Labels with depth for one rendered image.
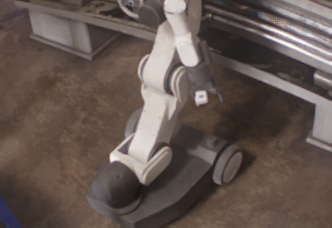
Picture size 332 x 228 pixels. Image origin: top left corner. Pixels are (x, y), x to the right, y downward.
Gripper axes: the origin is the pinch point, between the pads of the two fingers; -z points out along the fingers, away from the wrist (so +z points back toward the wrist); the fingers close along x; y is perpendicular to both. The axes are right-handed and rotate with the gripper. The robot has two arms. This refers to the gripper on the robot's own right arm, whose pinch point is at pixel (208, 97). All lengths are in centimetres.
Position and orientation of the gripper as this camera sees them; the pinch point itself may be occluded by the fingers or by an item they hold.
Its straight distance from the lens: 211.6
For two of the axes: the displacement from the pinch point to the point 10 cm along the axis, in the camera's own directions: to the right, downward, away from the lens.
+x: 9.3, -1.5, -3.2
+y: 1.5, -6.6, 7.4
